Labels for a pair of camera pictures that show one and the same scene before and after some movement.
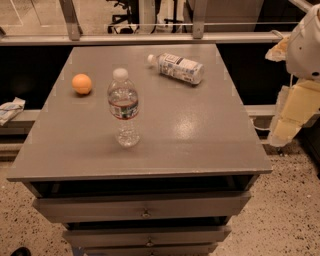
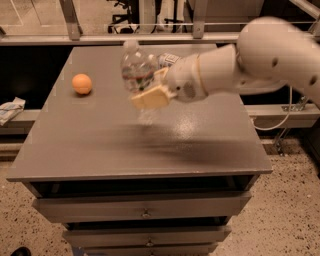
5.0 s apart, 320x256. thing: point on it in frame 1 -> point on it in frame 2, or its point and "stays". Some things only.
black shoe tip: x=21 y=251 stays
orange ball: x=81 y=84 stays
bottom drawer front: x=148 y=249 stays
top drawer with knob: x=83 y=208 stays
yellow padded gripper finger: x=296 y=104 -> x=155 y=98
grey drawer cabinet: x=142 y=150 stays
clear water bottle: x=124 y=107 -> x=138 y=69
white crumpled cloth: x=10 y=110 stays
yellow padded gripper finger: x=279 y=51 -> x=161 y=75
